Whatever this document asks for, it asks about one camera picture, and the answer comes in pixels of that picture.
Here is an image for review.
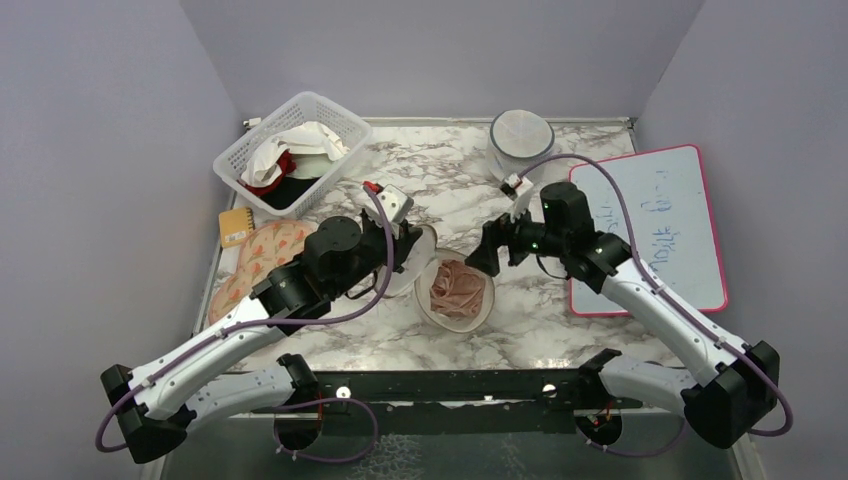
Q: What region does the floral oven mitt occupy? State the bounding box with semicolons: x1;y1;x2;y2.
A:
207;220;315;325

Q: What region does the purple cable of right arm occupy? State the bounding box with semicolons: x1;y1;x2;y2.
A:
516;153;794;439

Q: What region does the red garment in basket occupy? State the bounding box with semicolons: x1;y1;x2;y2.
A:
241;150;297;197

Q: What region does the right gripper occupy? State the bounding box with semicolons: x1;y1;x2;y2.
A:
466;198;568;275

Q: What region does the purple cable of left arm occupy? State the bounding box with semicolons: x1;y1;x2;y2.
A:
94;185;397;454

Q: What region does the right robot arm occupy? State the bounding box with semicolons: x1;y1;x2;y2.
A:
465;177;780;449

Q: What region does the white plastic laundry basket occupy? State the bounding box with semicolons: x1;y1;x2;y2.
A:
212;91;372;219

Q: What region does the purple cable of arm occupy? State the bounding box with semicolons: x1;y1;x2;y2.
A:
94;185;397;454
516;153;794;439

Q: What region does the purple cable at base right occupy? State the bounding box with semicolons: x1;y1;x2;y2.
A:
574;413;690;460

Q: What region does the blue-rimmed mesh laundry bag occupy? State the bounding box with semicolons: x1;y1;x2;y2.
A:
485;109;556;182

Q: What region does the pink bra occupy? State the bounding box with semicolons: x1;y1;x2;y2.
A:
429;259;486;319

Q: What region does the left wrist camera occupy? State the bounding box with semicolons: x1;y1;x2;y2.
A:
377;184;414;238

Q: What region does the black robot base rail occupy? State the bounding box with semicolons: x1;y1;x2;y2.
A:
303;368;642;436

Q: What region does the white cloth in basket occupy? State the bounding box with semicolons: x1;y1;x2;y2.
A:
240;121;350;183

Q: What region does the beige-rimmed mesh laundry bag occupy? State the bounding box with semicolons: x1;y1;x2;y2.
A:
384;225;495;334

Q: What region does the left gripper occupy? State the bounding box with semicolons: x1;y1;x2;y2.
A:
329;206;423;299

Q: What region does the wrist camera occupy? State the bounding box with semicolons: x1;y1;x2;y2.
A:
500;174;534;221
377;184;414;238

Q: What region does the purple cable at base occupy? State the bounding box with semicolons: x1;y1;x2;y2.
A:
272;396;380;466
574;413;690;460

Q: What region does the pink-framed whiteboard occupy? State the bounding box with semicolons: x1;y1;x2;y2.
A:
569;144;728;313

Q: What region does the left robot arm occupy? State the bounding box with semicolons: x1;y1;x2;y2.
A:
100;212;424;464

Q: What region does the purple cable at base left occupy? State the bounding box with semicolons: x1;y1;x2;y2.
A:
272;396;380;466

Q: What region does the black garment in basket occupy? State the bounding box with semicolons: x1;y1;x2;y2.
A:
260;177;318;210

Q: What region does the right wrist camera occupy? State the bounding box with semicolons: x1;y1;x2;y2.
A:
500;174;534;221

